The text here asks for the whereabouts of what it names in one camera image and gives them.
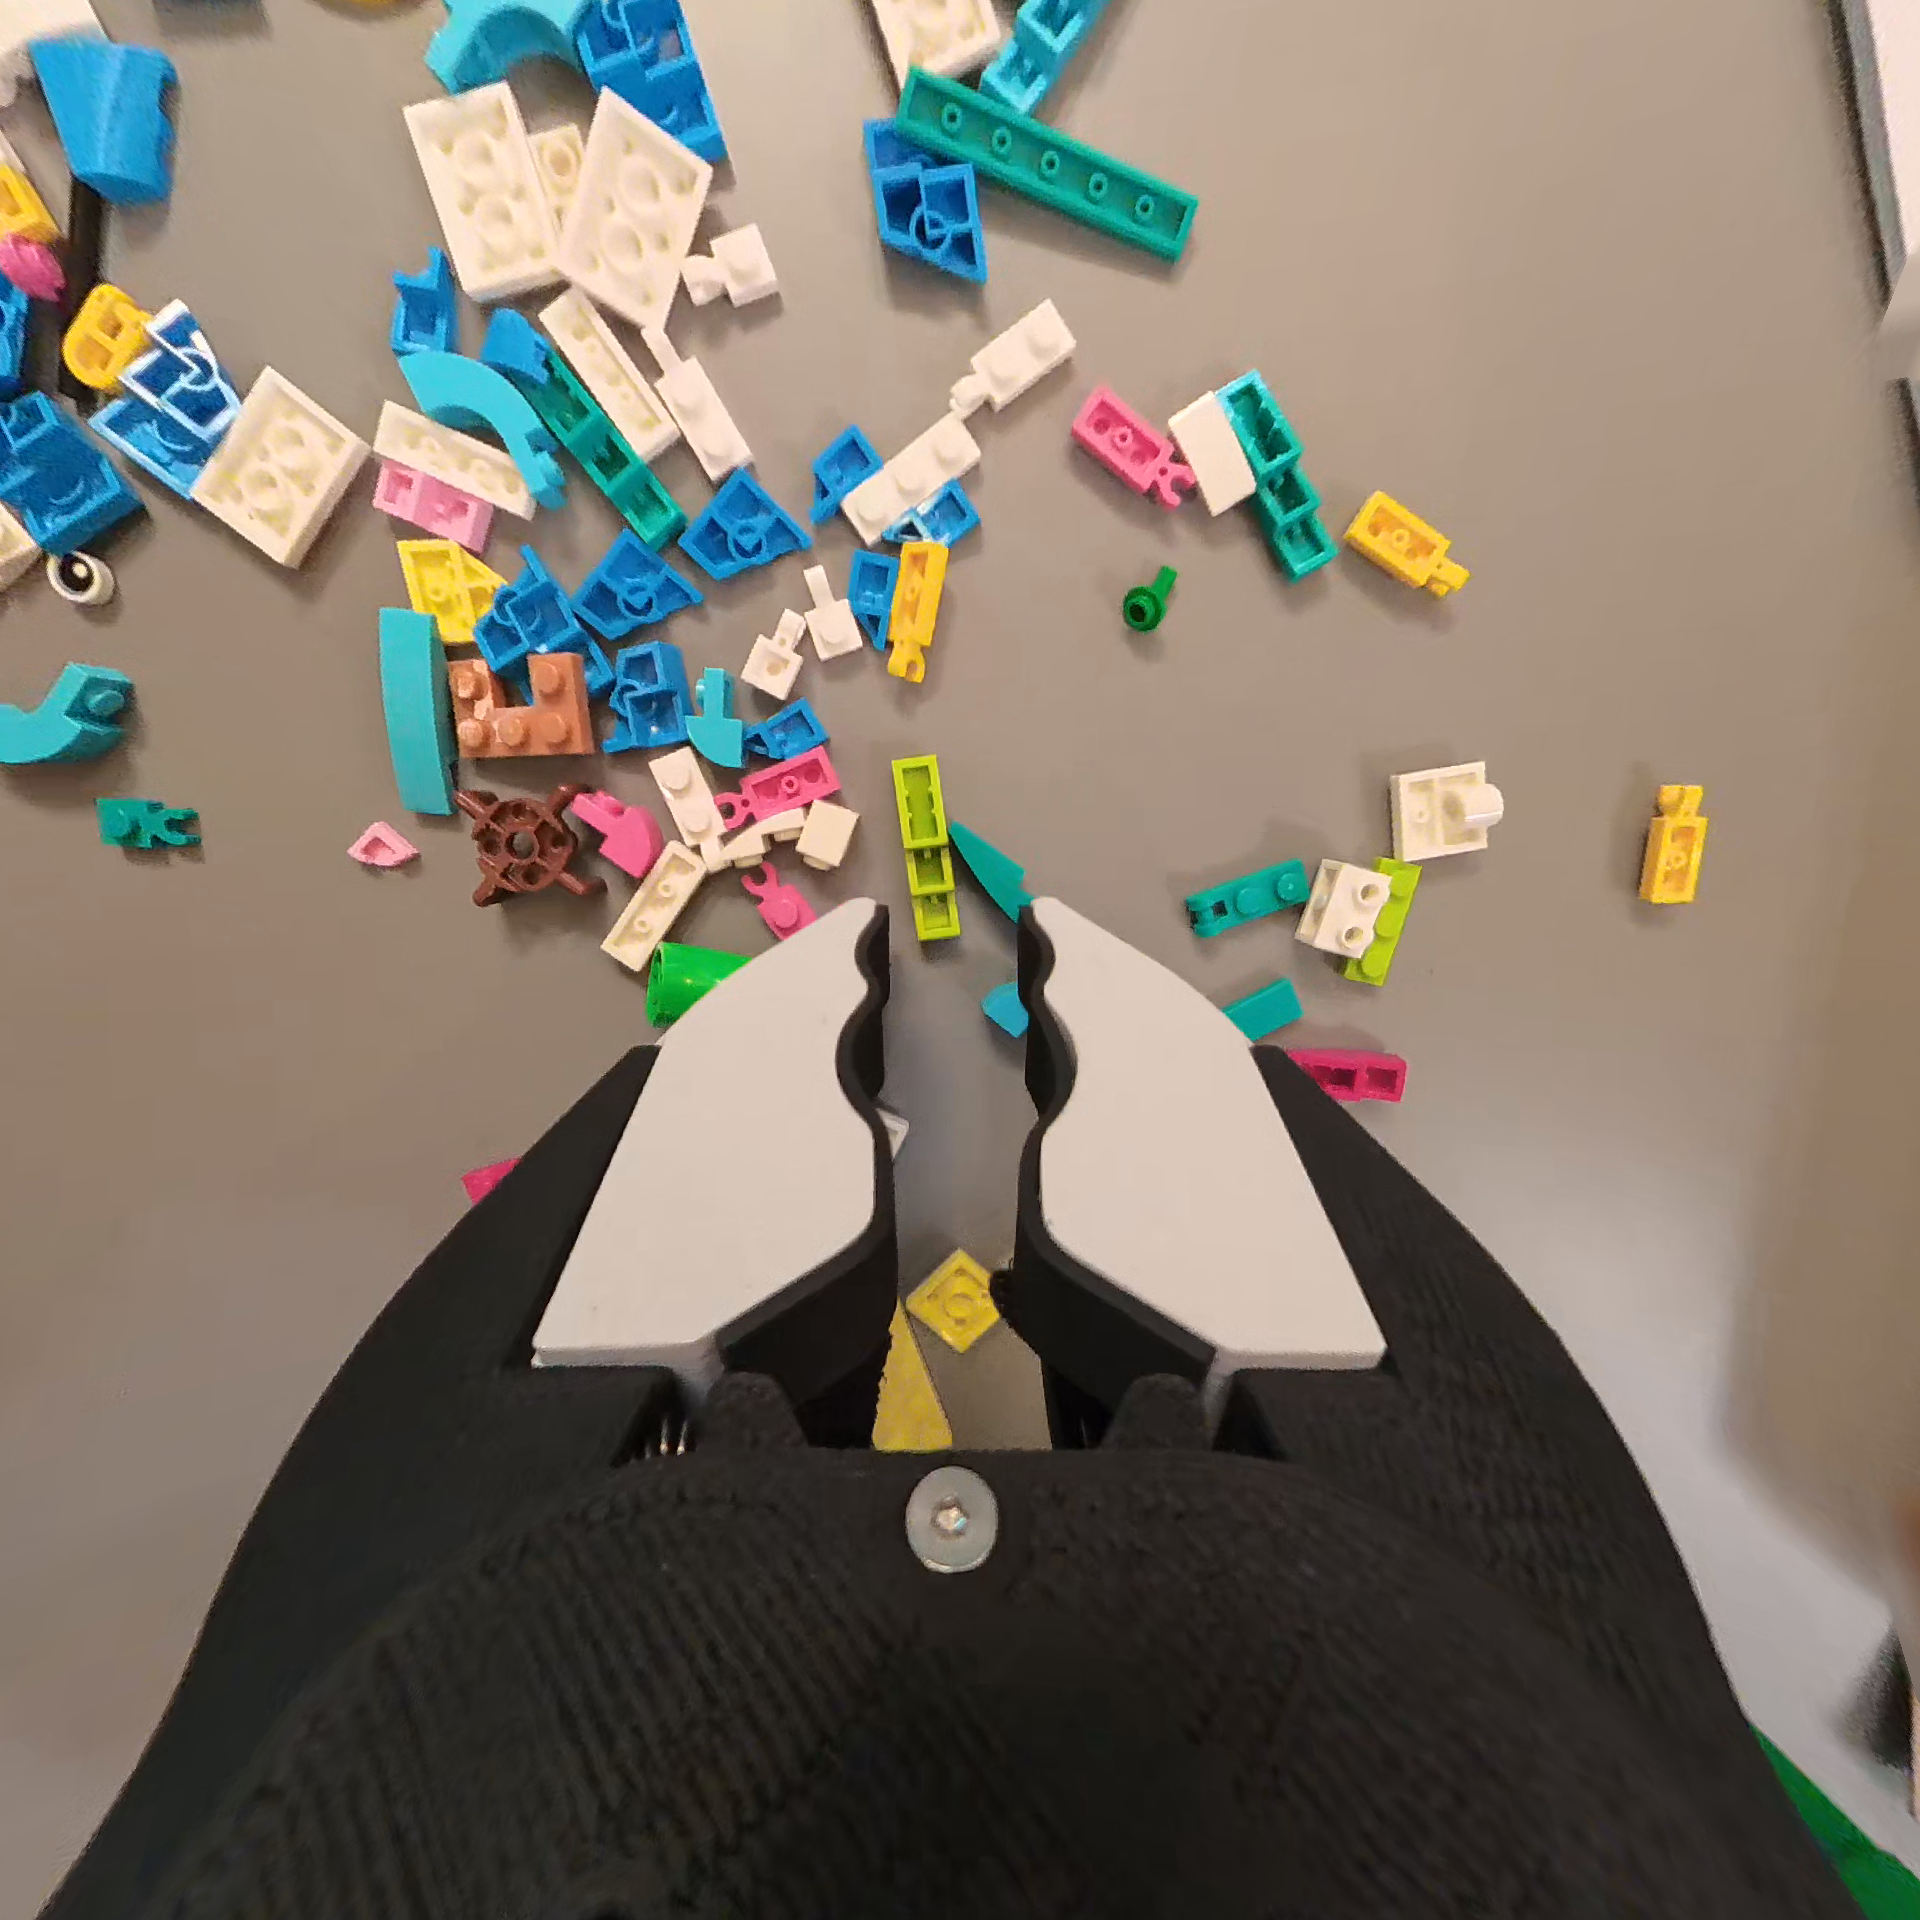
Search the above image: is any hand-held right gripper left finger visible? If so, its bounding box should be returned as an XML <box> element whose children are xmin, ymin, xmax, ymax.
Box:
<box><xmin>527</xmin><ymin>896</ymin><xmax>902</xmax><ymax>1379</ymax></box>

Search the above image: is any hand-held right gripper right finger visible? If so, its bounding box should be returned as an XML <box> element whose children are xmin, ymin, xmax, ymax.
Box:
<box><xmin>1014</xmin><ymin>896</ymin><xmax>1391</xmax><ymax>1379</ymax></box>

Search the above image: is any lime green lego plate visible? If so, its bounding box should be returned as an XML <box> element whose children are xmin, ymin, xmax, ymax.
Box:
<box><xmin>891</xmin><ymin>755</ymin><xmax>963</xmax><ymax>944</ymax></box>

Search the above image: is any yellow square lego tile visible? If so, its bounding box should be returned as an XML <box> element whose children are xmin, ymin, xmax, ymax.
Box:
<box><xmin>902</xmin><ymin>1247</ymin><xmax>1003</xmax><ymax>1343</ymax></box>

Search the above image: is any yellow lego wedge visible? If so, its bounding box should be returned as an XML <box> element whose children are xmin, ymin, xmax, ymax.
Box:
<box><xmin>872</xmin><ymin>1303</ymin><xmax>952</xmax><ymax>1451</ymax></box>

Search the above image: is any pile of loose lego pieces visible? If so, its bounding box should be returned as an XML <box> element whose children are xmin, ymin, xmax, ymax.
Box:
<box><xmin>0</xmin><ymin>0</ymin><xmax>1712</xmax><ymax>1202</ymax></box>

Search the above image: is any white instruction booklet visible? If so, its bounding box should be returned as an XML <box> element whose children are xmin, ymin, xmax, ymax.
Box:
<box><xmin>1832</xmin><ymin>0</ymin><xmax>1920</xmax><ymax>376</ymax></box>

